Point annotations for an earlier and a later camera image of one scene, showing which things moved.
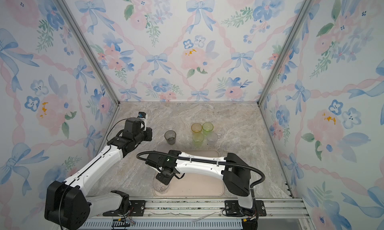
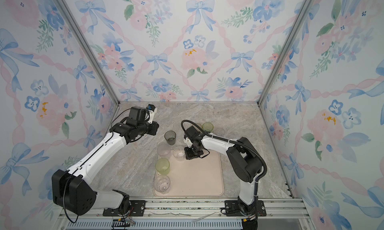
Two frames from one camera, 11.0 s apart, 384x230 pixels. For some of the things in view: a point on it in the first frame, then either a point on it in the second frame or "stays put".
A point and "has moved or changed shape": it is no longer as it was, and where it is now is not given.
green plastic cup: (207, 128) stays put
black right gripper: (166, 182) -> (188, 156)
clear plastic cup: (220, 132) stays put
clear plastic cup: (170, 126) has moved or changed shape
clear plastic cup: (159, 186) stays put
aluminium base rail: (197, 214) stays put
